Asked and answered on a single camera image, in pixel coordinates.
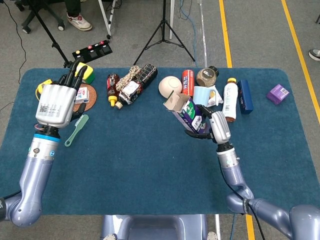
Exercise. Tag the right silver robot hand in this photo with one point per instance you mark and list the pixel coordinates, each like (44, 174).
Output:
(220, 127)

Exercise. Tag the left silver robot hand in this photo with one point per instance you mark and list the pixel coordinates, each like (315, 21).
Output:
(56, 105)

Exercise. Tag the purple toothpaste box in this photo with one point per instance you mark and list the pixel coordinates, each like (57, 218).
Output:
(192, 115)

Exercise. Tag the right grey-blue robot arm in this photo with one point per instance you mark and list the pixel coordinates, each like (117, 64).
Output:
(235, 175)

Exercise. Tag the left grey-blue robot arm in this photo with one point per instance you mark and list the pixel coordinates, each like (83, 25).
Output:
(37, 175)

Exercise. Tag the white blue carton box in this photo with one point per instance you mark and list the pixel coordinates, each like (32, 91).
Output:
(83, 95)

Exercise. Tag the navy blue box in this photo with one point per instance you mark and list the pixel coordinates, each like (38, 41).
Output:
(245, 97)

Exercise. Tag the cream white bowl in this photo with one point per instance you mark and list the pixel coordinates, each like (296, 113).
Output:
(170, 83)

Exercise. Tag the small purple box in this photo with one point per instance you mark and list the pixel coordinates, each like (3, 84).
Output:
(277, 93)

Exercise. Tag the yellow tape measure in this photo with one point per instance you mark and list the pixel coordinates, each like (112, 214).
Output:
(47, 82)

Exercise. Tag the white snack packet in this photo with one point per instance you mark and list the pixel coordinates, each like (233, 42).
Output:
(218, 98)

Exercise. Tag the white bottle yellow cap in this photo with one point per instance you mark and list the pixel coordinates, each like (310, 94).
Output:
(230, 100)

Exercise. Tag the light green plastic comb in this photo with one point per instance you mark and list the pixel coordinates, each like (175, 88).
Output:
(75, 132)

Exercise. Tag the light blue mug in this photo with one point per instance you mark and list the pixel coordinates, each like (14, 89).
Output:
(203, 95)

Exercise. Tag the round woven rattan coaster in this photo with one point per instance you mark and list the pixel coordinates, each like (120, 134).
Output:
(92, 97)

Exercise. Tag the green container yellow lid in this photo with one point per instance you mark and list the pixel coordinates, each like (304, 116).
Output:
(89, 73)

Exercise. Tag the glass jar black lid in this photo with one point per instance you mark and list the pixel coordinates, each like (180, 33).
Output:
(206, 77)

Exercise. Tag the orange drink can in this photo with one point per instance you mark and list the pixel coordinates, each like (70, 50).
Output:
(188, 82)

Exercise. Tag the red tea bottle yellow cap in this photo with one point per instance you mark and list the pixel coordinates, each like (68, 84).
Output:
(112, 87)

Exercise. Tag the black slanted tripod stand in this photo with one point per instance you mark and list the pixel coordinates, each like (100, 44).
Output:
(53, 43)

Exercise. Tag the black foot pedal board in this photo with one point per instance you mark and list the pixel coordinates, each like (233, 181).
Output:
(92, 52)

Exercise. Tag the dark bottle beige cap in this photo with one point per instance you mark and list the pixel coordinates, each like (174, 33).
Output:
(130, 93)

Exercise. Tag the black office chair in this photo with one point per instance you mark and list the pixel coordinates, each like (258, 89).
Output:
(60, 25)

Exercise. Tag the seated person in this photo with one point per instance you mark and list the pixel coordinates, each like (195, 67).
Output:
(80, 22)

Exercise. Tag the white metal stand leg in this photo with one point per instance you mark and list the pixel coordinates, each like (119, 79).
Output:
(106, 20)
(172, 20)

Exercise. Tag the blue table cover cloth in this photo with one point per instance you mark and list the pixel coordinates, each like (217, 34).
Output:
(130, 180)

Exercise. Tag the grey-blue robot torso base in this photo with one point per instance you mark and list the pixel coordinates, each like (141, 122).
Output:
(155, 227)

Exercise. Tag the grey sneaker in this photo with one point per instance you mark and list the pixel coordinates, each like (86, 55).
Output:
(315, 54)

